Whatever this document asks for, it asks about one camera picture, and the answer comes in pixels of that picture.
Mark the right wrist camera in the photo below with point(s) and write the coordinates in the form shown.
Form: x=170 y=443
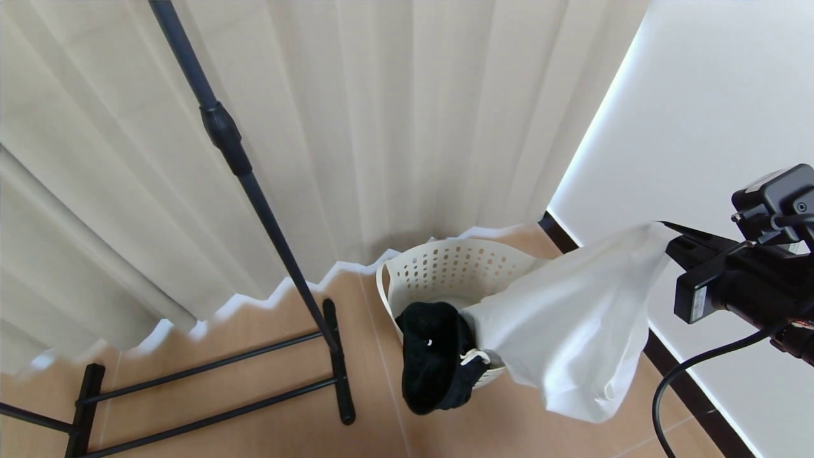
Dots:
x=779 y=194

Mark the black clothes rack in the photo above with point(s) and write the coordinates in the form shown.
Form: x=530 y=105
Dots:
x=222 y=137

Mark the white laundry basket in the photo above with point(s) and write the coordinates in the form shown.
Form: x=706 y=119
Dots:
x=451 y=267

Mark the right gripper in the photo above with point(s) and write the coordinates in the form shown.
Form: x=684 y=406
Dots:
x=744 y=292

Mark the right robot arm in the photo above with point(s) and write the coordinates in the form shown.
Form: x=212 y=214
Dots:
x=798 y=346

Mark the white printed T-shirt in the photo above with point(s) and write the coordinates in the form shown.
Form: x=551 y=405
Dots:
x=572 y=331

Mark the black garment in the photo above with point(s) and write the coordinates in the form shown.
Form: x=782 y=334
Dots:
x=432 y=356

